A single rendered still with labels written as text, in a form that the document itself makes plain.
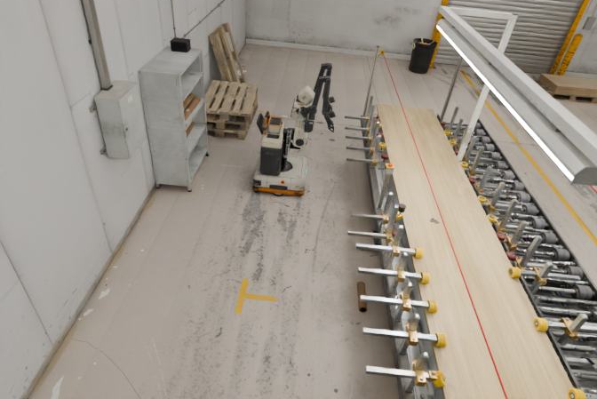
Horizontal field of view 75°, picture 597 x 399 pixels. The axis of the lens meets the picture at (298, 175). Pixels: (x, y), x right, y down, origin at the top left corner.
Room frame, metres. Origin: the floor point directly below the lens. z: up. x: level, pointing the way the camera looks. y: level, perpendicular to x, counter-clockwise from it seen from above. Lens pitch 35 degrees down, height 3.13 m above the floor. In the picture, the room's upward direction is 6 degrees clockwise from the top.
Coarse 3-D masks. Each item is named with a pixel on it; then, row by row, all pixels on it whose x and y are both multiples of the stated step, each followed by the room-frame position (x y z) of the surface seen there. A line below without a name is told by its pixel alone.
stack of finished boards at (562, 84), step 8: (544, 80) 8.90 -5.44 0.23; (552, 80) 8.70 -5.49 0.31; (560, 80) 8.76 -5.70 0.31; (568, 80) 8.82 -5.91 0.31; (576, 80) 8.88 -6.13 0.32; (584, 80) 8.94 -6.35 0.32; (592, 80) 8.99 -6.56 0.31; (552, 88) 8.50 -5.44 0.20; (560, 88) 8.36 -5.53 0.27; (568, 88) 8.37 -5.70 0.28; (576, 88) 8.38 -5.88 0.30; (584, 88) 8.39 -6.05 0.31; (592, 88) 8.43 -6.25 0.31; (592, 96) 8.38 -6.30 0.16
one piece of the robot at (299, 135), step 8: (296, 96) 4.31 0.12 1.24; (296, 104) 4.09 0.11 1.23; (296, 112) 4.08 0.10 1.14; (296, 120) 4.16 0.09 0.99; (304, 120) 4.15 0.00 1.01; (296, 128) 4.13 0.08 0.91; (304, 128) 4.18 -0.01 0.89; (296, 136) 4.11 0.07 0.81; (304, 136) 4.13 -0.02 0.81; (296, 144) 4.11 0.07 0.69; (304, 144) 4.11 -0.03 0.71
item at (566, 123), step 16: (448, 16) 3.53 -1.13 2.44; (480, 16) 3.80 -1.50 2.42; (496, 16) 3.80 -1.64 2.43; (512, 16) 3.80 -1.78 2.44; (464, 32) 3.05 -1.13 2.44; (480, 48) 2.67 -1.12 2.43; (496, 64) 2.36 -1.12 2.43; (512, 64) 2.28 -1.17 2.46; (512, 80) 2.11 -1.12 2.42; (528, 80) 2.03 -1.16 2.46; (480, 96) 3.83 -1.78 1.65; (528, 96) 1.90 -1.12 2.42; (544, 96) 1.81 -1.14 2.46; (480, 112) 3.80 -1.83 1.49; (544, 112) 1.72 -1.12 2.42; (560, 112) 1.64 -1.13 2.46; (560, 128) 1.56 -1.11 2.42; (576, 128) 1.48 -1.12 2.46; (464, 144) 3.80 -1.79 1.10; (576, 144) 1.43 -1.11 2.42; (592, 144) 1.35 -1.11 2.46; (592, 160) 1.31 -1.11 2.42
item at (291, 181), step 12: (288, 156) 4.46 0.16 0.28; (300, 156) 4.49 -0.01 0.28; (288, 168) 4.19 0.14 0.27; (300, 168) 4.21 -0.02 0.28; (264, 180) 3.92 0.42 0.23; (276, 180) 3.92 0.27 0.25; (288, 180) 3.93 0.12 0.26; (300, 180) 3.94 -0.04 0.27; (276, 192) 3.91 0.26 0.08; (288, 192) 3.91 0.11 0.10; (300, 192) 3.91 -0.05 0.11
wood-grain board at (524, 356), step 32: (384, 128) 4.37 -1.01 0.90; (416, 128) 4.46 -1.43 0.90; (416, 160) 3.68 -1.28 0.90; (448, 160) 3.75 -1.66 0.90; (416, 192) 3.08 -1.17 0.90; (448, 192) 3.13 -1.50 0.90; (416, 224) 2.60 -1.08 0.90; (448, 224) 2.64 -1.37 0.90; (480, 224) 2.69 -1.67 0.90; (448, 256) 2.24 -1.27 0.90; (480, 256) 2.28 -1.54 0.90; (448, 288) 1.92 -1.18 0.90; (480, 288) 1.95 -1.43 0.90; (512, 288) 1.98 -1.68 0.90; (448, 320) 1.64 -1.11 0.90; (480, 320) 1.67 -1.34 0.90; (512, 320) 1.69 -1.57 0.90; (448, 352) 1.40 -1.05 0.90; (480, 352) 1.43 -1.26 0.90; (512, 352) 1.45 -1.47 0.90; (544, 352) 1.47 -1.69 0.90; (448, 384) 1.20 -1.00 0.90; (480, 384) 1.22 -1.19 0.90; (512, 384) 1.24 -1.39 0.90; (544, 384) 1.26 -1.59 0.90
